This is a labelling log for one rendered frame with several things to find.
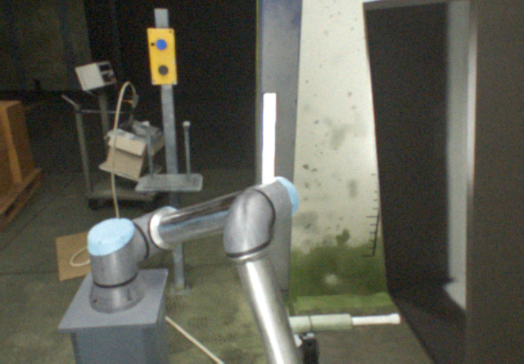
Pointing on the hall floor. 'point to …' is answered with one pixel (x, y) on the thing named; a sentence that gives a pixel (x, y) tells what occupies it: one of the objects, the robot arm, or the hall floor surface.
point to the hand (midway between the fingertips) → (300, 329)
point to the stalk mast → (171, 156)
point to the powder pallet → (19, 196)
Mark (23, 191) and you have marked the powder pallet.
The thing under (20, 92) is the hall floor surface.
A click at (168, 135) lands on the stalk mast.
